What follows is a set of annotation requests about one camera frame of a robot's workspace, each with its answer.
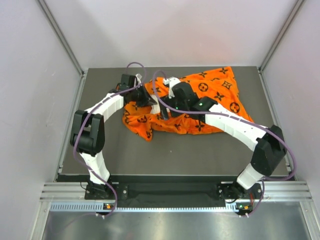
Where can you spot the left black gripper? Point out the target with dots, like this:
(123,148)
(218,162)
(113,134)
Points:
(146,100)

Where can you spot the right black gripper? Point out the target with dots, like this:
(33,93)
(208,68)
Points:
(164,111)

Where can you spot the white pillow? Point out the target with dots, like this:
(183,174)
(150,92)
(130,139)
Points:
(155,108)

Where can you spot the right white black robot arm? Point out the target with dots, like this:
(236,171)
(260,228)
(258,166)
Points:
(267,144)

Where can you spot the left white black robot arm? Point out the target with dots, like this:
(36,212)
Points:
(88,132)

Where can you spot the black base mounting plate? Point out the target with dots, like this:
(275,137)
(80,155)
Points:
(176,191)

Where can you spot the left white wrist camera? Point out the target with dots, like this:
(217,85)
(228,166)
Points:
(138,79)

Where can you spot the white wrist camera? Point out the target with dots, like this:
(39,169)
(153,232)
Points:
(170,83)
(138,79)

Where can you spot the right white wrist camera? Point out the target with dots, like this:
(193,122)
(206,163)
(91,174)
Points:
(170,83)

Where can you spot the left aluminium corner post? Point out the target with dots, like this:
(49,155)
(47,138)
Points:
(60,35)

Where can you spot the aluminium corner post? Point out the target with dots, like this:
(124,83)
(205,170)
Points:
(60,35)
(298,5)

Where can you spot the grey slotted cable duct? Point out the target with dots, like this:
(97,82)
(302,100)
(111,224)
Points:
(104,207)

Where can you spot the aluminium frame rail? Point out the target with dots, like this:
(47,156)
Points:
(274,191)

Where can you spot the right aluminium corner post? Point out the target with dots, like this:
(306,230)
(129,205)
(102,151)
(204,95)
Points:
(298,5)

